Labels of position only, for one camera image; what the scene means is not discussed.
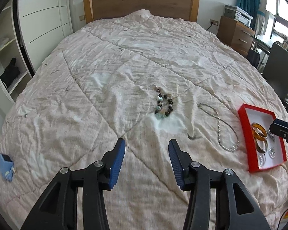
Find dark olive bangle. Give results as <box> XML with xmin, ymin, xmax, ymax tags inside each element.
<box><xmin>254</xmin><ymin>139</ymin><xmax>268</xmax><ymax>154</ymax></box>

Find thin silver metal bangle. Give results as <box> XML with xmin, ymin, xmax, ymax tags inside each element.
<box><xmin>257</xmin><ymin>153</ymin><xmax>266</xmax><ymax>169</ymax></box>

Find amber resin bangle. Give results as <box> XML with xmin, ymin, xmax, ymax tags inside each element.
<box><xmin>251</xmin><ymin>122</ymin><xmax>267</xmax><ymax>140</ymax></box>

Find silver wristwatch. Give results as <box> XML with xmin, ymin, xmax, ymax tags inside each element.
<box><xmin>267</xmin><ymin>130</ymin><xmax>275</xmax><ymax>142</ymax></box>

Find red jewelry box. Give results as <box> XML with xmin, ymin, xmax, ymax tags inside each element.
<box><xmin>238</xmin><ymin>104</ymin><xmax>287</xmax><ymax>173</ymax></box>

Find dark office chair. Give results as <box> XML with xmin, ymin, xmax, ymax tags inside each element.
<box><xmin>262</xmin><ymin>43</ymin><xmax>288</xmax><ymax>111</ymax></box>

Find blue plastic device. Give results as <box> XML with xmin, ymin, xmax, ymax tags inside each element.
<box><xmin>0</xmin><ymin>154</ymin><xmax>15</xmax><ymax>182</ymax></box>

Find wooden drawer chest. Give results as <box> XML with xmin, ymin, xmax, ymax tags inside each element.
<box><xmin>217</xmin><ymin>16</ymin><xmax>255</xmax><ymax>57</ymax></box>

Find white printer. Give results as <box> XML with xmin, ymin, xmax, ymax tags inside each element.
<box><xmin>224</xmin><ymin>5</ymin><xmax>253</xmax><ymax>28</ymax></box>

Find black folded clothes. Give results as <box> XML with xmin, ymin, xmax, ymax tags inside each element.
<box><xmin>0</xmin><ymin>58</ymin><xmax>21</xmax><ymax>89</ymax></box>

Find white shelf unit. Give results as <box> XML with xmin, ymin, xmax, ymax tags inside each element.
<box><xmin>0</xmin><ymin>0</ymin><xmax>31</xmax><ymax>101</ymax></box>

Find wooden headboard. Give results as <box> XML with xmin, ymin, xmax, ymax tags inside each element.
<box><xmin>83</xmin><ymin>0</ymin><xmax>200</xmax><ymax>23</ymax></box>

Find white wardrobe doors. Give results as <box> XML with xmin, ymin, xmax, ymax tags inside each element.
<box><xmin>17</xmin><ymin>0</ymin><xmax>73</xmax><ymax>72</ymax></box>

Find silver chain necklace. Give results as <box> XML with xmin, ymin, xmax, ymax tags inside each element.
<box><xmin>198</xmin><ymin>102</ymin><xmax>241</xmax><ymax>152</ymax></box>

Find wall power socket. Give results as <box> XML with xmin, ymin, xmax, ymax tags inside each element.
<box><xmin>210</xmin><ymin>19</ymin><xmax>219</xmax><ymax>26</ymax></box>

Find dark beaded bracelet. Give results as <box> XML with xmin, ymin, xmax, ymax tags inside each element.
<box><xmin>153</xmin><ymin>87</ymin><xmax>175</xmax><ymax>120</ymax></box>

